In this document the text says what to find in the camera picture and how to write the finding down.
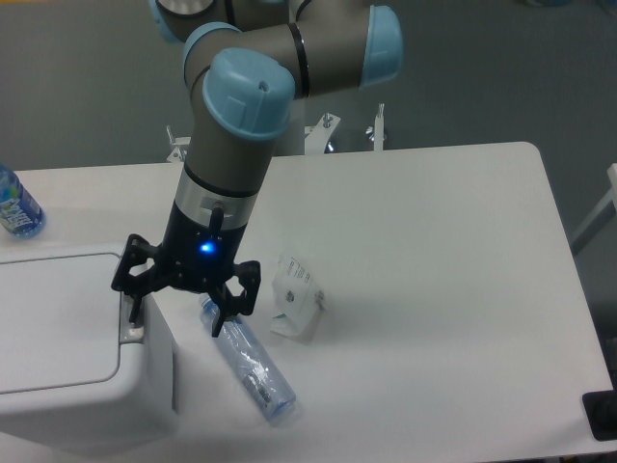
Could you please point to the white frame at right edge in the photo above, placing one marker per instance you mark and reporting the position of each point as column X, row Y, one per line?
column 600, row 214

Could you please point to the white clamp bracket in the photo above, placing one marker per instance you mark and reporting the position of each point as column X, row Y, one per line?
column 376, row 134

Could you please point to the blue labelled water bottle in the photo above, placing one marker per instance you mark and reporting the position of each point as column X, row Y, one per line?
column 21, row 214

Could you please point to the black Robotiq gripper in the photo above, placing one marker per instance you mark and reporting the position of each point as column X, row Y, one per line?
column 197, row 253

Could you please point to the clear empty plastic bottle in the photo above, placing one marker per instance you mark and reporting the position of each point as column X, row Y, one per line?
column 254, row 369

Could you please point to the black clamp at table edge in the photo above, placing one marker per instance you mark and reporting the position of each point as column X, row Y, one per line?
column 600, row 409

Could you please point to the white push-button trash can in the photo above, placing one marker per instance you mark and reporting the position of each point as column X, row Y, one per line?
column 77, row 373

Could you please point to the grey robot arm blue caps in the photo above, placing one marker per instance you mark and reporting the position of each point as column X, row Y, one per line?
column 244, row 63

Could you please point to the crumpled white carton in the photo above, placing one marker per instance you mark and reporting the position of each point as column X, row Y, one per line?
column 299, row 300

